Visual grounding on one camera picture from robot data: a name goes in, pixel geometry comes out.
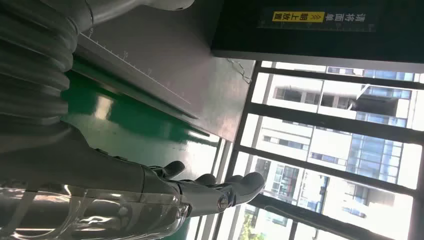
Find yellow black label sticker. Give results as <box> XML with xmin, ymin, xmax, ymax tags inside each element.
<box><xmin>258</xmin><ymin>6</ymin><xmax>378</xmax><ymax>33</ymax></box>

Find dark window frame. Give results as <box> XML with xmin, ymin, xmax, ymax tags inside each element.
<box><xmin>185</xmin><ymin>60</ymin><xmax>424</xmax><ymax>240</ymax></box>

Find black inbound scanner machine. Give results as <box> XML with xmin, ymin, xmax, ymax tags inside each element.
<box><xmin>71</xmin><ymin>0</ymin><xmax>424</xmax><ymax>143</ymax></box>

